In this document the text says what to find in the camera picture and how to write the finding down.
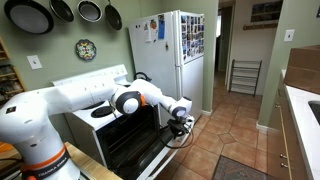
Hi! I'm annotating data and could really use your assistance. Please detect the light wooden kitchen cabinets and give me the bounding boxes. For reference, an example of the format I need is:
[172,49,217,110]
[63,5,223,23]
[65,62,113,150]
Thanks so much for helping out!
[267,73,312,180]

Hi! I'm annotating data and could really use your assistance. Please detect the paper with orange picture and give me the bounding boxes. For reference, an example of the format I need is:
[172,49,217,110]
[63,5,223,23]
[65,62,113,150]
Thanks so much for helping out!
[149,18,159,43]

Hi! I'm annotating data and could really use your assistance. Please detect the black metal shoe rack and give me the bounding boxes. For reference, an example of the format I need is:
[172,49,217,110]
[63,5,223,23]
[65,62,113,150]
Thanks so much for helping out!
[228,59,263,98]

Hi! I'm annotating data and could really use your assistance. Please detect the patterned floor rug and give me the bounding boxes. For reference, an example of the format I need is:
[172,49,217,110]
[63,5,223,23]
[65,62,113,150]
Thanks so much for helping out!
[212,154,278,180]

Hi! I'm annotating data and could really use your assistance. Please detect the large black frying pan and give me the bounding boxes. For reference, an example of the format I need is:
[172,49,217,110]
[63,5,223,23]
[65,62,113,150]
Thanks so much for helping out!
[3,0,55,35]

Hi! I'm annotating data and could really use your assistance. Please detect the colourful decorative wall plate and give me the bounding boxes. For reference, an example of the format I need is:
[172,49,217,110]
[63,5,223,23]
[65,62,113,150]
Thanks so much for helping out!
[74,38,98,62]

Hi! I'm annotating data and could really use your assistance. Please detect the white wall light switch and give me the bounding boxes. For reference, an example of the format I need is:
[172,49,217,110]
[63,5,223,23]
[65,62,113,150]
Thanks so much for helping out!
[283,29,296,43]

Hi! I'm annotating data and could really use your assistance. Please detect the photo collage on refrigerator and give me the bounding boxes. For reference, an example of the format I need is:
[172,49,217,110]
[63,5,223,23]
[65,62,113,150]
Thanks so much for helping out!
[180,13,206,63]

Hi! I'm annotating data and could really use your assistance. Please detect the frying pan with steel rim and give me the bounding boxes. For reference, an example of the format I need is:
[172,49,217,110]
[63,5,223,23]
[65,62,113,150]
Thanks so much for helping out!
[76,0,104,24]

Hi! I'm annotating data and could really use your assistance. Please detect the white refrigerator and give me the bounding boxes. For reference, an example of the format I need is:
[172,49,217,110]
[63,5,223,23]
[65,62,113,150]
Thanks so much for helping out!
[128,9,206,128]

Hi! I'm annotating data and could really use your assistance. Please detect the wooden wall shelf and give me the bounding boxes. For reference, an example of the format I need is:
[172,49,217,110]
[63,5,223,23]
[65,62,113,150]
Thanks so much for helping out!
[0,36,28,105]

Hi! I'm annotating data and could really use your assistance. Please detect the white printed flyer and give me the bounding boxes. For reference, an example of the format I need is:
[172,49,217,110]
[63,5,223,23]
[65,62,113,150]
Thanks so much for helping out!
[143,21,152,44]

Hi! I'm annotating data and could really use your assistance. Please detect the kitchen sink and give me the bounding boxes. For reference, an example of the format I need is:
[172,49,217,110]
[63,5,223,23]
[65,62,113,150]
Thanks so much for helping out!
[307,100,320,127]

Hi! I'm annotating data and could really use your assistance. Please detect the oven door with glass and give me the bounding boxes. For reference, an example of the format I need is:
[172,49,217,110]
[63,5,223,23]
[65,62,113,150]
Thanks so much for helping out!
[114,114,196,180]

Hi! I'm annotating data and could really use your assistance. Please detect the small black frying pan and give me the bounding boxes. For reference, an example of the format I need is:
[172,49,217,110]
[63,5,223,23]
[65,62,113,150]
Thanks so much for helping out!
[104,0,124,32]

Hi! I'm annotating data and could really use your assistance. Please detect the white electric stove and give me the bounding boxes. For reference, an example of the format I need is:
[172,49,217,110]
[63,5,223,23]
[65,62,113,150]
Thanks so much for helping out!
[51,64,162,174]

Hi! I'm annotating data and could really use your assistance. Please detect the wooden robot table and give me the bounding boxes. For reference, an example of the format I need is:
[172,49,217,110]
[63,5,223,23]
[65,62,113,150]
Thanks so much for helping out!
[0,141,123,180]

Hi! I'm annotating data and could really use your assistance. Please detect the wooden cutting board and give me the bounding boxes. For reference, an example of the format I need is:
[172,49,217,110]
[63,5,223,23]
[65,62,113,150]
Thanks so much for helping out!
[283,44,320,95]

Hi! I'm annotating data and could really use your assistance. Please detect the large black coil burner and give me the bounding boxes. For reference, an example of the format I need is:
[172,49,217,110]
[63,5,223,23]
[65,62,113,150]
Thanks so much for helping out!
[81,100,106,111]

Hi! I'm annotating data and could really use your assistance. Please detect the blue flyer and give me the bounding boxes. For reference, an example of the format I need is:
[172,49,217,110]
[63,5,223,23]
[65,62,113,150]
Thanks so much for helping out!
[157,14,166,41]

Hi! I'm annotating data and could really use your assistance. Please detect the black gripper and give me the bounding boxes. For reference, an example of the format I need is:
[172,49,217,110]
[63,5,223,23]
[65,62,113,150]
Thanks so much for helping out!
[166,118,191,140]

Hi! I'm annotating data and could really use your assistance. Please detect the white wall outlet plate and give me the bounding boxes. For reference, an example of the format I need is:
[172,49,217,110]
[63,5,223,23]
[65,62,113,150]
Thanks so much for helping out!
[26,54,43,71]

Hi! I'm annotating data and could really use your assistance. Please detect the framed hallway picture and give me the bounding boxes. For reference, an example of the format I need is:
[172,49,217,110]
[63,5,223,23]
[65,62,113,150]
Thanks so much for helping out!
[250,0,284,24]

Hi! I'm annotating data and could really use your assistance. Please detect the small black coil burner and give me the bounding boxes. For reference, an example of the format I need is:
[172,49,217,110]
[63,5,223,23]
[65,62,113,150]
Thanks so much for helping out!
[90,105,116,119]

